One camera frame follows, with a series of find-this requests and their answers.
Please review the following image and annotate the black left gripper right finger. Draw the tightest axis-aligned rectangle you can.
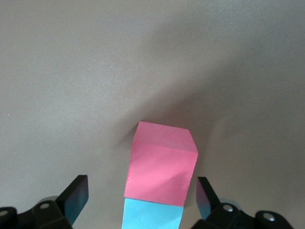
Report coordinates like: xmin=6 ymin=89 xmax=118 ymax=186
xmin=192 ymin=176 xmax=293 ymax=229

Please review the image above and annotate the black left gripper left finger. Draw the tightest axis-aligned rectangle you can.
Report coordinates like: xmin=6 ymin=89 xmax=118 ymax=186
xmin=0 ymin=175 xmax=90 ymax=229

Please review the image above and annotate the crimson foam cube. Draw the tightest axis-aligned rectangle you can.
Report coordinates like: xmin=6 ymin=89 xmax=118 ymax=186
xmin=124 ymin=121 xmax=199 ymax=207

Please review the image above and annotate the light blue foam cube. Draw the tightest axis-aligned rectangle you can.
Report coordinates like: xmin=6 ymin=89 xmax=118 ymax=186
xmin=121 ymin=197 xmax=185 ymax=229

